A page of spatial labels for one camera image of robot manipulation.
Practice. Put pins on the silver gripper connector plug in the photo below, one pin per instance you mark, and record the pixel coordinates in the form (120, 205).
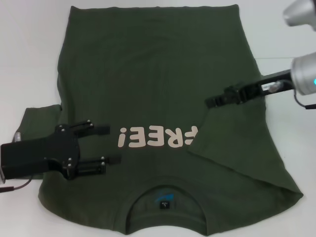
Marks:
(271, 87)
(17, 137)

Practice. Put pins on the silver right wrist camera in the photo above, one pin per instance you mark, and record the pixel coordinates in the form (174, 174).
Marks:
(300, 12)

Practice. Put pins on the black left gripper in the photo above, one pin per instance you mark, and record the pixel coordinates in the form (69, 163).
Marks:
(39, 154)

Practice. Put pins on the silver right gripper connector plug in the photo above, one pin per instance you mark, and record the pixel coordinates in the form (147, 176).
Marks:
(271, 87)

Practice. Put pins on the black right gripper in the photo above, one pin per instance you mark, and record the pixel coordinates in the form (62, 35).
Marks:
(266, 84)

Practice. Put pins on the dark green FREE t-shirt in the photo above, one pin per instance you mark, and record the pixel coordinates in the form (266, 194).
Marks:
(148, 74)

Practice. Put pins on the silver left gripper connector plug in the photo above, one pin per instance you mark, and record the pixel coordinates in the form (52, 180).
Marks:
(17, 137)

